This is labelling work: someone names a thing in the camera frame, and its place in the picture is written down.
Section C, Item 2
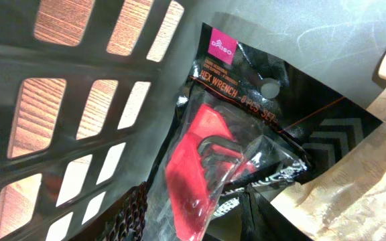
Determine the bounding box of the hex wrench set packet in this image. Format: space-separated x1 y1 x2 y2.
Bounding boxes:
143 24 381 240

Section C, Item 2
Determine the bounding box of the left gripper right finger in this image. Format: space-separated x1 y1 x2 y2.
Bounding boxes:
239 186 312 241

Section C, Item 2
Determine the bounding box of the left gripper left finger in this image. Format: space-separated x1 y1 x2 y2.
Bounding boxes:
68 181 149 241

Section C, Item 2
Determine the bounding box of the cookie snack pouch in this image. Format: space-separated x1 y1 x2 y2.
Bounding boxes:
272 54 386 240

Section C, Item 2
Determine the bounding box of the grey plastic mesh basket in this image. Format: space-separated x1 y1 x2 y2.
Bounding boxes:
0 0 386 240

